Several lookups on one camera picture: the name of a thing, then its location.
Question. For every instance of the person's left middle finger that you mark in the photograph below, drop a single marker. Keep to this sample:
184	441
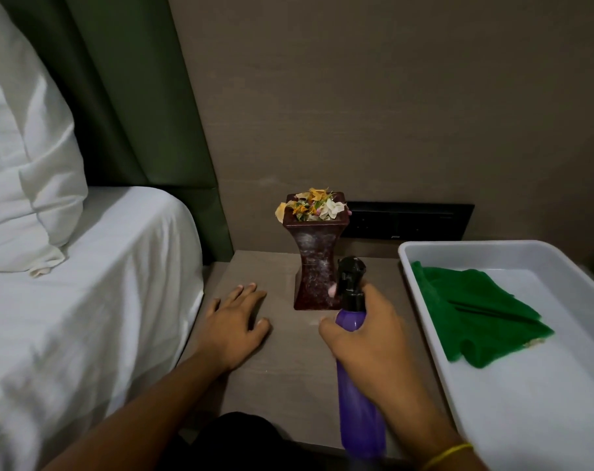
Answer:
247	296

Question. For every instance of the person's left forearm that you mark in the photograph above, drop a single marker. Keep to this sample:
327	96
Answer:
140	421

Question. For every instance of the yellow wristband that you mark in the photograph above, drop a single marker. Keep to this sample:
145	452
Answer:
449	453

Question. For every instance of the person's right hand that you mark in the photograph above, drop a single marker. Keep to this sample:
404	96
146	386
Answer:
375	348

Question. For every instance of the green padded headboard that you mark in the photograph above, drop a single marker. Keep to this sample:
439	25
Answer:
130	83

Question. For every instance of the dark red marble vase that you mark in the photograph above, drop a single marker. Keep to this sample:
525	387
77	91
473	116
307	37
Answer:
315	259

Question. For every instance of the bed with white sheet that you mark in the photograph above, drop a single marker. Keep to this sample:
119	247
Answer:
96	308

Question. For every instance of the person's left thumb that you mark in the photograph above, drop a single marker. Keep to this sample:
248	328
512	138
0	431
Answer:
260	331

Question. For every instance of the green cleaning cloth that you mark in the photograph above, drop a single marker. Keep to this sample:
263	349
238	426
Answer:
478	318

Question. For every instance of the person's left hand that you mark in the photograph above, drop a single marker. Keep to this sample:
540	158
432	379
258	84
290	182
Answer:
228	333

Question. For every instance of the person's black clothing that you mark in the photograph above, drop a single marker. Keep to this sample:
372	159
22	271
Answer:
238	443

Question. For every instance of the white plastic tray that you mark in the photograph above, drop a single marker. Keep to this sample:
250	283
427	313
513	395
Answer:
547	392

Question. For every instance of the purple spray bottle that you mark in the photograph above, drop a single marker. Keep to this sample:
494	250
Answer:
359	416

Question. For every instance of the person's right thumb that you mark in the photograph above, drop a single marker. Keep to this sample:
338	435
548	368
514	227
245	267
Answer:
332	333

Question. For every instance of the white pillow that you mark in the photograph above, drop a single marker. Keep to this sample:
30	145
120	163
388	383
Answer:
27	142

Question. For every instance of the dried flower bunch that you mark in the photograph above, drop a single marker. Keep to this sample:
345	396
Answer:
316	204

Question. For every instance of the person's right forearm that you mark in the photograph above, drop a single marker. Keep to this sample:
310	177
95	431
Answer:
424	436

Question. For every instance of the person's left little finger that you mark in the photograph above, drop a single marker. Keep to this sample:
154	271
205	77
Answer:
213	308

